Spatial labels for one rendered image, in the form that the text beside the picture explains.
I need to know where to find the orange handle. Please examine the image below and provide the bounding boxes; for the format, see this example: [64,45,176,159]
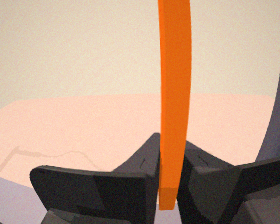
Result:
[159,0,192,210]

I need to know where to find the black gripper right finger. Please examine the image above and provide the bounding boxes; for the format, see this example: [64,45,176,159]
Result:
[176,140,280,224]

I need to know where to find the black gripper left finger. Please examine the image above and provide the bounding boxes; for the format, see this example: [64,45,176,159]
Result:
[30,132,161,224]

